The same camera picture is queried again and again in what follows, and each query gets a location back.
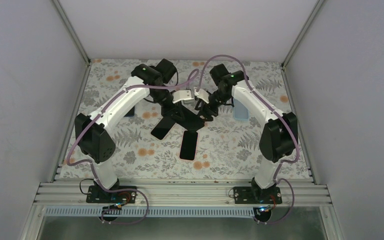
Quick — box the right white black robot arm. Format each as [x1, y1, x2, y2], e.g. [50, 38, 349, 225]
[193, 64, 300, 204]

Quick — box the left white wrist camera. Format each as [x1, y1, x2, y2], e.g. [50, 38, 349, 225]
[172, 89, 195, 104]

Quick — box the light blue phone case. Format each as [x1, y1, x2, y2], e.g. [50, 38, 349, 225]
[232, 98, 250, 121]

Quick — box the aluminium front rail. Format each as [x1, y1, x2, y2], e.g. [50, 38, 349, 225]
[33, 180, 332, 207]

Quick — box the phone in beige case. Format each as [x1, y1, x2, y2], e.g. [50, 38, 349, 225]
[150, 116, 176, 140]

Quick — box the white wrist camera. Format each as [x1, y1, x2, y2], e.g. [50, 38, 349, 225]
[193, 87, 210, 104]
[172, 89, 195, 104]

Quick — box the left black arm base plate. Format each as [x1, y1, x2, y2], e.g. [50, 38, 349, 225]
[85, 185, 137, 205]

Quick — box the purple cable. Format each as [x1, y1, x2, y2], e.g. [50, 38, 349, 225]
[195, 54, 302, 226]
[66, 68, 200, 193]

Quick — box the phone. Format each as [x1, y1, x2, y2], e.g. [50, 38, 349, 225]
[150, 116, 176, 140]
[179, 131, 198, 161]
[162, 105, 205, 132]

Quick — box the grey slotted cable duct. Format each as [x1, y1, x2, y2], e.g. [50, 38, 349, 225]
[43, 206, 255, 218]

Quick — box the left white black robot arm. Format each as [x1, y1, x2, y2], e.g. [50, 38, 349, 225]
[74, 59, 184, 203]

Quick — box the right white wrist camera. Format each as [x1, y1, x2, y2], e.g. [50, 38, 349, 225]
[193, 87, 210, 104]

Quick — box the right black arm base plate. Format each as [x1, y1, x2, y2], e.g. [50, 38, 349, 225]
[232, 185, 283, 205]

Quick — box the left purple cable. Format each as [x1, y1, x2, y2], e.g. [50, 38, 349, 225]
[66, 68, 200, 193]

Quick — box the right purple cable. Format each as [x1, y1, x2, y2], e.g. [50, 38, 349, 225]
[195, 54, 302, 226]

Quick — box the black smartphone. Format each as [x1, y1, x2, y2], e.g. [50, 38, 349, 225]
[124, 106, 135, 118]

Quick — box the phone in pink case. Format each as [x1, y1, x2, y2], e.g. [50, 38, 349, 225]
[179, 131, 198, 161]

